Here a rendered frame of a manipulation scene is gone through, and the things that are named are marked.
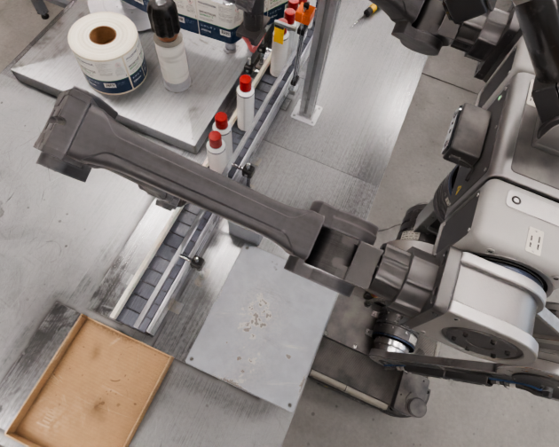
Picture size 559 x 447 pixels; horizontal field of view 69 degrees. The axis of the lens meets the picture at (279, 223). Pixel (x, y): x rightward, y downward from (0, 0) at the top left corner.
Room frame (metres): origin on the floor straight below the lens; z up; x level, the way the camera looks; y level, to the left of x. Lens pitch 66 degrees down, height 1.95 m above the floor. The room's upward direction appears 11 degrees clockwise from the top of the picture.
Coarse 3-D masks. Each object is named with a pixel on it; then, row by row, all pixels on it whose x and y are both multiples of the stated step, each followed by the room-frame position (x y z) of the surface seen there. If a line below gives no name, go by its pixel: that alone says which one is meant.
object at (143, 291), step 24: (312, 24) 1.30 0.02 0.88; (264, 72) 1.03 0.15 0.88; (288, 72) 1.05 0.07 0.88; (264, 96) 0.93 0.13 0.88; (264, 120) 0.85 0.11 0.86; (192, 216) 0.45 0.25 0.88; (168, 240) 0.37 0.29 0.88; (192, 240) 0.38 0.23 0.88; (168, 264) 0.30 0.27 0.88; (144, 288) 0.22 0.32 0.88; (168, 288) 0.24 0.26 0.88; (120, 312) 0.15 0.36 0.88
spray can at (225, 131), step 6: (216, 114) 0.66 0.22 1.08; (222, 114) 0.66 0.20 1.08; (216, 120) 0.64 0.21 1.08; (222, 120) 0.65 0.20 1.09; (216, 126) 0.65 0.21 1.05; (222, 126) 0.64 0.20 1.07; (228, 126) 0.66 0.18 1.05; (222, 132) 0.64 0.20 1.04; (228, 132) 0.64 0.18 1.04; (222, 138) 0.63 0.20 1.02; (228, 138) 0.64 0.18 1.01; (228, 144) 0.64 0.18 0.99; (228, 150) 0.64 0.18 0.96; (228, 156) 0.64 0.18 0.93
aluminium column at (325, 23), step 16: (320, 0) 0.92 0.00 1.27; (336, 0) 0.91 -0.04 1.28; (320, 16) 0.92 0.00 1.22; (336, 16) 0.95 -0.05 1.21; (320, 32) 0.93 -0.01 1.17; (320, 48) 0.91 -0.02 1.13; (320, 64) 0.91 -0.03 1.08; (304, 80) 0.92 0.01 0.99; (320, 80) 0.94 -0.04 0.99; (304, 96) 0.92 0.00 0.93; (304, 112) 0.93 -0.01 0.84
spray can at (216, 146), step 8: (216, 136) 0.60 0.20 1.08; (208, 144) 0.59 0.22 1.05; (216, 144) 0.58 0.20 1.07; (224, 144) 0.60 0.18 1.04; (208, 152) 0.58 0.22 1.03; (216, 152) 0.57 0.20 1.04; (224, 152) 0.59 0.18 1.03; (216, 160) 0.57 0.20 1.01; (224, 160) 0.59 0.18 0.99; (216, 168) 0.57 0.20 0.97; (224, 168) 0.58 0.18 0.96
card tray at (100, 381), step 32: (64, 352) 0.04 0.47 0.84; (96, 352) 0.05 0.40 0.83; (128, 352) 0.07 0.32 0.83; (160, 352) 0.08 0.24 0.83; (64, 384) -0.03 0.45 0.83; (96, 384) -0.02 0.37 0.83; (128, 384) -0.01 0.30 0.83; (160, 384) 0.01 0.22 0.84; (32, 416) -0.11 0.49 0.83; (64, 416) -0.10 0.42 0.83; (96, 416) -0.09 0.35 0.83; (128, 416) -0.08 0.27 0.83
